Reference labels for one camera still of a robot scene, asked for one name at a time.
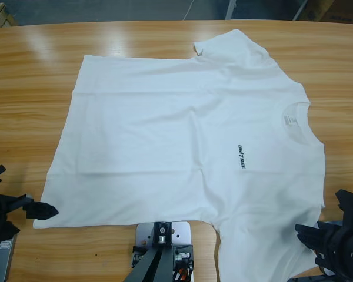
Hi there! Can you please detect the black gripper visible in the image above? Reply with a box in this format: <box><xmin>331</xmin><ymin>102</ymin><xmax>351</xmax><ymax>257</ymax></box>
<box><xmin>0</xmin><ymin>190</ymin><xmax>59</xmax><ymax>244</ymax></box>
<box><xmin>295</xmin><ymin>223</ymin><xmax>349</xmax><ymax>270</ymax></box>

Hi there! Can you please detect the white T-shirt with UNITREE print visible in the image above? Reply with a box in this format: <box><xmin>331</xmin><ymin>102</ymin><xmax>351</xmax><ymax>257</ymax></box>
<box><xmin>32</xmin><ymin>28</ymin><xmax>327</xmax><ymax>282</ymax></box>

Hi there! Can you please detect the black and silver clamp fitting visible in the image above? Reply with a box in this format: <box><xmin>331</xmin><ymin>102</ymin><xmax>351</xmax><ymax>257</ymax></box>
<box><xmin>131</xmin><ymin>246</ymin><xmax>148</xmax><ymax>268</ymax></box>

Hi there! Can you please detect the black block with silver connector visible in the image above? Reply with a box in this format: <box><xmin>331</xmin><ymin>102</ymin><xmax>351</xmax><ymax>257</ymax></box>
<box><xmin>172</xmin><ymin>244</ymin><xmax>194</xmax><ymax>265</ymax></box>

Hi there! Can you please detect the wooden pallet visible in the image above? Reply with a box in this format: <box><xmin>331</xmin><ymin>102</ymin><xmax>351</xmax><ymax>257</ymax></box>
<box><xmin>0</xmin><ymin>0</ymin><xmax>18</xmax><ymax>29</ymax></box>

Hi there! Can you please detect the cardboard box with blue print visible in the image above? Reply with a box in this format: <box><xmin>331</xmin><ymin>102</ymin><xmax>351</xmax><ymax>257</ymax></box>
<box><xmin>298</xmin><ymin>0</ymin><xmax>336</xmax><ymax>22</ymax></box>

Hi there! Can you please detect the cardboard box with dark lettering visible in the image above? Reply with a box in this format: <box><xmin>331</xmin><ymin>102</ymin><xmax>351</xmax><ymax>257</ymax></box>
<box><xmin>320</xmin><ymin>0</ymin><xmax>353</xmax><ymax>24</ymax></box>

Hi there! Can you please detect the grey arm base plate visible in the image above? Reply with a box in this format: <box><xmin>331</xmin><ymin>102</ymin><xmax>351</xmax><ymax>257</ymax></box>
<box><xmin>0</xmin><ymin>234</ymin><xmax>18</xmax><ymax>282</ymax></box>

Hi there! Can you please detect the black bracket with silver bolt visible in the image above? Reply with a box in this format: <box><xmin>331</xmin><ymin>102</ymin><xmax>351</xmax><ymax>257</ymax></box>
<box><xmin>152</xmin><ymin>222</ymin><xmax>174</xmax><ymax>249</ymax></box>

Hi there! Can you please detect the dark camera post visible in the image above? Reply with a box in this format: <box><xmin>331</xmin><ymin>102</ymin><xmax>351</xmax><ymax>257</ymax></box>
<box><xmin>126</xmin><ymin>246</ymin><xmax>175</xmax><ymax>282</ymax></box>

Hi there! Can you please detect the black and orange cable bundle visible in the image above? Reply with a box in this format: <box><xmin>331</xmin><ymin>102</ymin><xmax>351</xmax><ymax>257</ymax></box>
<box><xmin>172</xmin><ymin>260</ymin><xmax>197</xmax><ymax>282</ymax></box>

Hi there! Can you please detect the white camera mounting plate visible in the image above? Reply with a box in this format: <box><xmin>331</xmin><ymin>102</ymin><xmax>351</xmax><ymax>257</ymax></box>
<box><xmin>131</xmin><ymin>221</ymin><xmax>195</xmax><ymax>282</ymax></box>

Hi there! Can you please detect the white metal frame leg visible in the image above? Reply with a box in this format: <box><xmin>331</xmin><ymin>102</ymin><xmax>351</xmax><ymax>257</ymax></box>
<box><xmin>292</xmin><ymin>0</ymin><xmax>310</xmax><ymax>21</ymax></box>
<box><xmin>225</xmin><ymin>0</ymin><xmax>239</xmax><ymax>20</ymax></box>

